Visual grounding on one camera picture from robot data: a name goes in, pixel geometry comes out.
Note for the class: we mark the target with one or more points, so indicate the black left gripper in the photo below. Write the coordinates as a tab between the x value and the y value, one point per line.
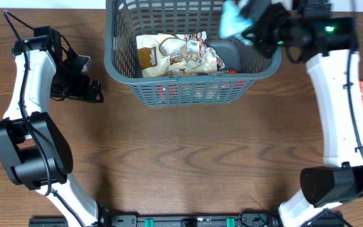
80	89

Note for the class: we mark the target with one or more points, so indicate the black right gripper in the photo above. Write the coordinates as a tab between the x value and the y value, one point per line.
257	40

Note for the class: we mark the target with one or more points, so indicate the pale green wipes packet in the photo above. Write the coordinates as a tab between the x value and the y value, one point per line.
232	24

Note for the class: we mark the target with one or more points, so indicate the PanTree snack bag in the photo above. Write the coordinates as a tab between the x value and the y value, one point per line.
154	51
213	59
179	66

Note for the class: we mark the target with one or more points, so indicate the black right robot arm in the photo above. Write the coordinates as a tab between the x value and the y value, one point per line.
328	47

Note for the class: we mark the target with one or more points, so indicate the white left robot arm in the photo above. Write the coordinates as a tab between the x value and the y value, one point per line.
33	151

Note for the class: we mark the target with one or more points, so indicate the grey plastic lattice basket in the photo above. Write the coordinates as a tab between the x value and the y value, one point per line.
127	19

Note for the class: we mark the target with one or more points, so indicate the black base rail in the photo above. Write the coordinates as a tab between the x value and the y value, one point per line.
244	220

